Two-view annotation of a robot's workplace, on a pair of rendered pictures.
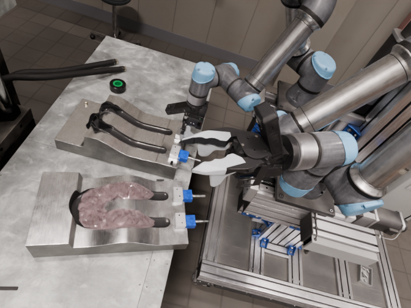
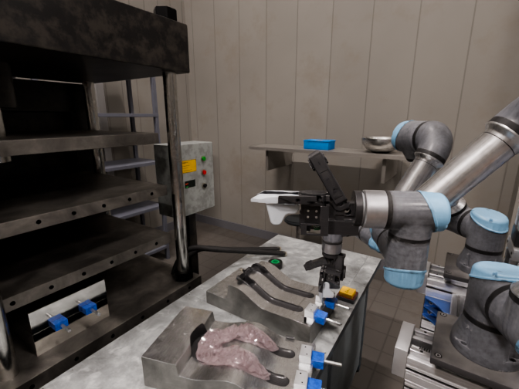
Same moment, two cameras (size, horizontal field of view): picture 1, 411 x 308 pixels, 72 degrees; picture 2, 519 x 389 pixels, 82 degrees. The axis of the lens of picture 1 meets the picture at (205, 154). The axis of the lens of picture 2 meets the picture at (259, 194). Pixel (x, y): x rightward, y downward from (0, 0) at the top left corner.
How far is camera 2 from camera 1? 45 cm
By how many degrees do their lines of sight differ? 48
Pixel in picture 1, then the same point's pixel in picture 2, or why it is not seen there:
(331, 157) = (408, 207)
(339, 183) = (504, 309)
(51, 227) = (168, 347)
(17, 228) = not seen: hidden behind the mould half
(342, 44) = not seen: outside the picture
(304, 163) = (372, 209)
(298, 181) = (393, 256)
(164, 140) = (303, 301)
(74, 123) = (226, 282)
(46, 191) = (180, 319)
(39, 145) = (195, 299)
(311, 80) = (478, 236)
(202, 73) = not seen: hidden behind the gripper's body
